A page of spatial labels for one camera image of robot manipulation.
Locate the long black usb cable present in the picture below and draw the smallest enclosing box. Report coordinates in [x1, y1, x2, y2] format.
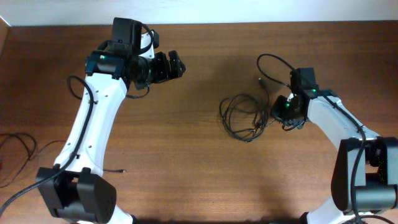
[0, 133, 127, 189]

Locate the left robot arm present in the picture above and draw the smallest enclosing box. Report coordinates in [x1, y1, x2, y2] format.
[36, 17, 185, 223]

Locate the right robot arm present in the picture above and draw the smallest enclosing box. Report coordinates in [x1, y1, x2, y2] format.
[271, 68, 397, 223]

